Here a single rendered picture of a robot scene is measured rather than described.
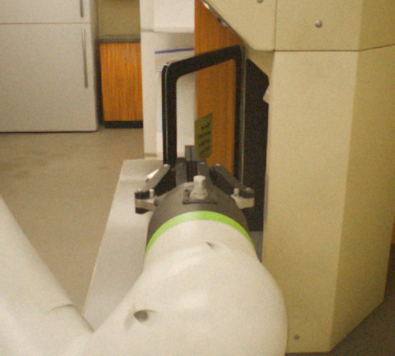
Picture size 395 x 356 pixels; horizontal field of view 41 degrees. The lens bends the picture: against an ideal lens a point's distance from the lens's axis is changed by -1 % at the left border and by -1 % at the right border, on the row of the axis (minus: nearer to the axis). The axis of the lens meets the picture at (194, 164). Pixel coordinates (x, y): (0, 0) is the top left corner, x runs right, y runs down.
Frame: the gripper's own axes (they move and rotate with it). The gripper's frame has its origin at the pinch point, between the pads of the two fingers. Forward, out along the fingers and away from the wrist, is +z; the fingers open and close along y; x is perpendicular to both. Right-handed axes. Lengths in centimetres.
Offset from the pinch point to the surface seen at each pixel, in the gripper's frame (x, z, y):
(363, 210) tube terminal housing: 10.8, 9.6, -27.0
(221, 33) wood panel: -13.0, 41.7, -7.1
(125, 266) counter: 33.5, 33.5, 12.2
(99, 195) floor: 127, 311, 58
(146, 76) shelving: 8, 121, 12
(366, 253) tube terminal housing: 19.3, 11.5, -29.1
